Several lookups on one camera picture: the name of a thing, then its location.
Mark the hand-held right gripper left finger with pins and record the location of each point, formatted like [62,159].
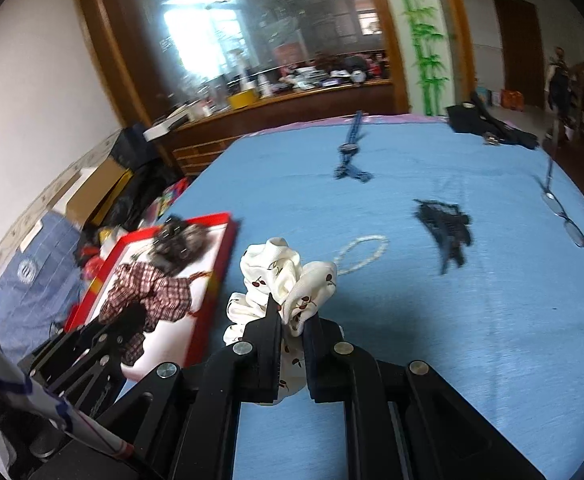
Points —
[267,360]

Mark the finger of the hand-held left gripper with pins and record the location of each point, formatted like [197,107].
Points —
[92,355]

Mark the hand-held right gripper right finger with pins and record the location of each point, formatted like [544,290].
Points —
[312,360]

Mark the red tray box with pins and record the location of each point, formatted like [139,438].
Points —
[172,340]

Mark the white cherry print scrunchie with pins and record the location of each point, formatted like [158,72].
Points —
[277,270]

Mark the red plaid scrunchie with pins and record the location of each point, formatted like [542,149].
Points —
[157,290]

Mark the black organza scrunchie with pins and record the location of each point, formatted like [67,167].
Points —
[182,245]

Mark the striped white cloth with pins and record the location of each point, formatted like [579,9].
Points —
[47,400]

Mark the red plastic bag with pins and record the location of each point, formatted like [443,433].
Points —
[89,260]

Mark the blue checked bag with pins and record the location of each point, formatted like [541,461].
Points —
[27,270]

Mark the blue blanket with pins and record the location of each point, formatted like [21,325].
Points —
[422,335]

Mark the black plastic bag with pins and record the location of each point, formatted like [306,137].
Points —
[142,195]

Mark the cardboard box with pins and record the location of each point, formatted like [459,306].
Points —
[97,185]

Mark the colourful book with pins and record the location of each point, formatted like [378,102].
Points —
[172,195]

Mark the black hair clip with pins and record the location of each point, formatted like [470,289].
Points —
[444,225]

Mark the blue striped wristwatch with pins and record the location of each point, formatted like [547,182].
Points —
[346,149]

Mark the navy box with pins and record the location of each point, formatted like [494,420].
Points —
[132,145]

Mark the white flat box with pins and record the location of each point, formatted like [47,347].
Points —
[164,129]

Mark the wooden dresser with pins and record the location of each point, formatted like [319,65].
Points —
[282,110]

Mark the yellow box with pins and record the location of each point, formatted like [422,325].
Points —
[242,99]

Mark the eyeglasses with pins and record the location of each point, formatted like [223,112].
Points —
[553,199]

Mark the black cloth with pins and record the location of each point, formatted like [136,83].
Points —
[477,120]

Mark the dresser mirror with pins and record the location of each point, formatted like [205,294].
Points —
[272,20]

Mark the brown wooden door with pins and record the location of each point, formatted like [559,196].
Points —
[517,40]

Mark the green bamboo wall sticker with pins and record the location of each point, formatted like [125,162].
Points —
[424,60]

